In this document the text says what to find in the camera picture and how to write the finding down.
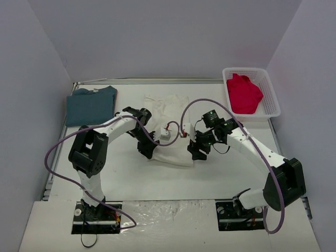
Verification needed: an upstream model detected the white t shirt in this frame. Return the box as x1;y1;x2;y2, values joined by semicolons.
144;94;193;167

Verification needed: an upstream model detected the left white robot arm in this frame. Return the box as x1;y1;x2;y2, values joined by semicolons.
68;107;156;220

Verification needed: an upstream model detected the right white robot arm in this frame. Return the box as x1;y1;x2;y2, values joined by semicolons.
183;110;307;217

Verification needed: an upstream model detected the red t shirt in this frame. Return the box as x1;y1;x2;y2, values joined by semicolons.
226;73;264;114

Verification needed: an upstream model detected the folded teal t shirt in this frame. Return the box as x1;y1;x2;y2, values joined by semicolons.
65;86;118;127

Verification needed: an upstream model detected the white plastic basket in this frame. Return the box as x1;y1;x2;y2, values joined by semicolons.
223;67;281;121

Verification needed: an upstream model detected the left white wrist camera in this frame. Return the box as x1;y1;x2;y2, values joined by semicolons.
154;127;171;143

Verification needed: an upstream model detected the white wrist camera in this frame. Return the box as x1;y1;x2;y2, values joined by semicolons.
154;127;171;143
182;123;195;142

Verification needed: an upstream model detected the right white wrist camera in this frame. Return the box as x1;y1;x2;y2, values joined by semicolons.
182;123;195;142

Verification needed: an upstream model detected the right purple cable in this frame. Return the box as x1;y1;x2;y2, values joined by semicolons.
180;98;287;234

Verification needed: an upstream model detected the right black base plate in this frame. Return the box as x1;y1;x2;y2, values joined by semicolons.
215;200;265;232

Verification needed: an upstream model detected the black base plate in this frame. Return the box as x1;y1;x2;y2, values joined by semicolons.
215;200;265;232
71;202;121;235

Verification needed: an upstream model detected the aluminium table rail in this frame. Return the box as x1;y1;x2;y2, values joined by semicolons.
73;77;223;85

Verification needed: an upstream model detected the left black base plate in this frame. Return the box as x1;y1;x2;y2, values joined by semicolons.
71;202;121;235

